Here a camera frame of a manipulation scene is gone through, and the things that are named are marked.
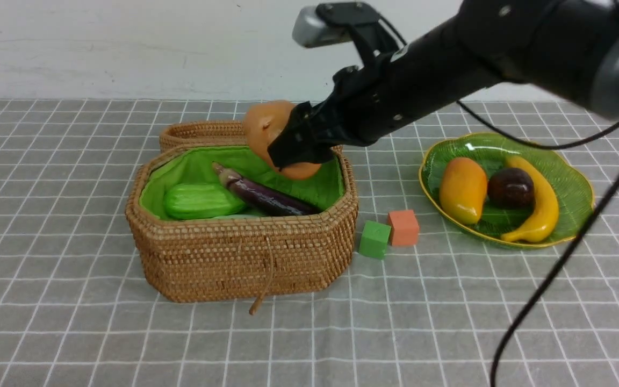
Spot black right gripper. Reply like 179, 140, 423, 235
267, 48, 455, 170

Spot brown toy potato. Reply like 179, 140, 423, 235
242, 100, 320, 180

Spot purple toy eggplant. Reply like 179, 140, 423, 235
212, 162, 322, 217

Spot green toy cucumber with leaves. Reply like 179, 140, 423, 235
163, 183, 247, 220

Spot orange yellow toy mango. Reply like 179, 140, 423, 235
439, 157, 488, 225

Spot dark purple passion fruit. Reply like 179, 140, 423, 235
487, 167, 535, 209

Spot yellow toy banana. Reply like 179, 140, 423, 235
500, 156, 559, 244

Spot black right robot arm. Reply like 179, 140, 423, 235
268, 1, 619, 168

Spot woven wicker basket lid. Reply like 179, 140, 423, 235
159, 119, 343, 154

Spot woven wicker basket green lining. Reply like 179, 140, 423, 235
125, 145, 359, 314

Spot green foam cube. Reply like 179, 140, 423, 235
358, 220, 392, 260

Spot orange foam cube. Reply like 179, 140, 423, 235
386, 209, 420, 246

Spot green glass leaf plate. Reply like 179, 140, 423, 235
419, 132, 595, 249

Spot grey checked tablecloth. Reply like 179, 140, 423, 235
0, 100, 619, 386

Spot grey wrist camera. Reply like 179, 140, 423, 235
292, 6, 351, 48

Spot black cable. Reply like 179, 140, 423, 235
379, 16, 619, 387

